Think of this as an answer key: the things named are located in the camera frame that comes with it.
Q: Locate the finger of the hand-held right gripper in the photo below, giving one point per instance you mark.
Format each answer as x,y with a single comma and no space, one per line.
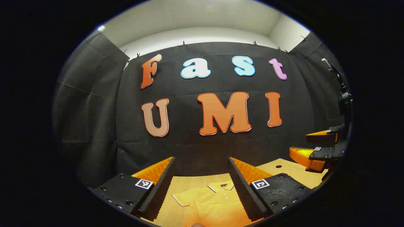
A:
318,156
325,137

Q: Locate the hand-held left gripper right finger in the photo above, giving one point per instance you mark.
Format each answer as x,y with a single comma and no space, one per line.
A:
243,192

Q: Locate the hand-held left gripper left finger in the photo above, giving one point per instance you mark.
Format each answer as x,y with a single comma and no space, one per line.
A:
161,189

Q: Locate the yellow polo T-shirt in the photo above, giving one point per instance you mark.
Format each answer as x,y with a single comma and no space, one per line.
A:
211,205

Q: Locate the black backdrop cloth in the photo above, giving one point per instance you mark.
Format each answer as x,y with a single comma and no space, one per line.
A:
189,148

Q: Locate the row of small cloth clips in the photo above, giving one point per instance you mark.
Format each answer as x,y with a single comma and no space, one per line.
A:
183,43

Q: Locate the ceiling light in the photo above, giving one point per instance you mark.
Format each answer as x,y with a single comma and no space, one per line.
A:
101,28

